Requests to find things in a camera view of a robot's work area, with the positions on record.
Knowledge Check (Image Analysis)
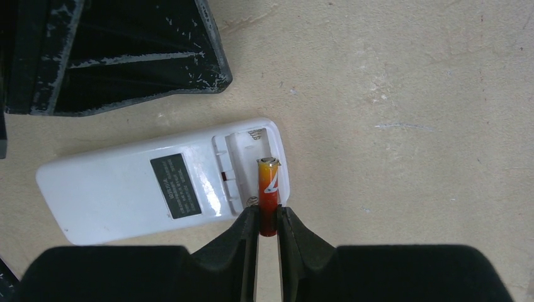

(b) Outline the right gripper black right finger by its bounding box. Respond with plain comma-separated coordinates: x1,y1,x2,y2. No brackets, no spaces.
277,207,512,301

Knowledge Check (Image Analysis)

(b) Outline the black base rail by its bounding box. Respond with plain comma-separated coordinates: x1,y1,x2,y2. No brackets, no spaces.
0,259,19,302

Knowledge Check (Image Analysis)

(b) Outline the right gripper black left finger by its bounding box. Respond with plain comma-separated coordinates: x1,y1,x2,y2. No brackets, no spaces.
16,206,259,301

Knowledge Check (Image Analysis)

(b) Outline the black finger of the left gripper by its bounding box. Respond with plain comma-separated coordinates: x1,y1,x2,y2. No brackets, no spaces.
3,1,232,117

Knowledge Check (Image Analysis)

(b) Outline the red orange AAA battery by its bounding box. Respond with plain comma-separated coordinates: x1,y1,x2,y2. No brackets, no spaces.
258,157,280,237

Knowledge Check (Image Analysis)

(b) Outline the white remote control red face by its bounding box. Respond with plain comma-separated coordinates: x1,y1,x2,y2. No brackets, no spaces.
35,118,290,245

